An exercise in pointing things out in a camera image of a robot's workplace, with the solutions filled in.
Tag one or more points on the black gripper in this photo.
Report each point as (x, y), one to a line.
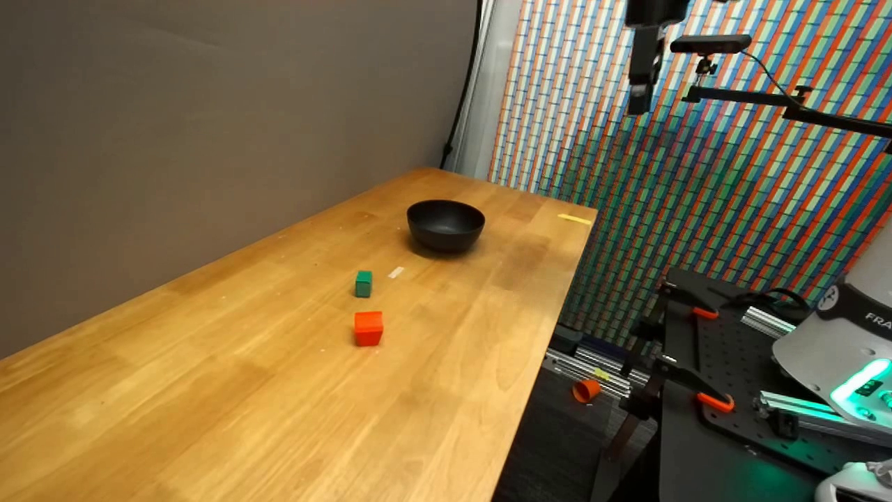
(655, 13)

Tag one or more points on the green block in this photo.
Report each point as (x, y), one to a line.
(363, 282)

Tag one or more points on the red block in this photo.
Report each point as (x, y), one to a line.
(370, 327)

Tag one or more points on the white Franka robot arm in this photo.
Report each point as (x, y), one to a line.
(838, 350)

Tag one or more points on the black bowl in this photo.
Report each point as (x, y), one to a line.
(448, 224)

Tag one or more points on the multicolour patterned backdrop curtain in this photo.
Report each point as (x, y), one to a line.
(725, 186)

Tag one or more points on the yellow tape strip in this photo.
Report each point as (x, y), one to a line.
(576, 218)

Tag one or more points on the small white tape piece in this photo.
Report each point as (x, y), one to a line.
(396, 272)

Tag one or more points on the orange clamp end cap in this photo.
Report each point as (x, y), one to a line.
(587, 390)

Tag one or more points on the white teal handheld device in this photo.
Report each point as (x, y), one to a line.
(860, 482)

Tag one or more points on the black stereo camera bar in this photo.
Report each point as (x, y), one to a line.
(711, 42)

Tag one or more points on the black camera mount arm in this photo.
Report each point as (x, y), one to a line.
(818, 116)

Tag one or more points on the aluminium extrusion rail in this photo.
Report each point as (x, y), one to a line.
(768, 321)
(809, 408)

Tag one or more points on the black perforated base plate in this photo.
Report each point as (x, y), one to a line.
(719, 448)

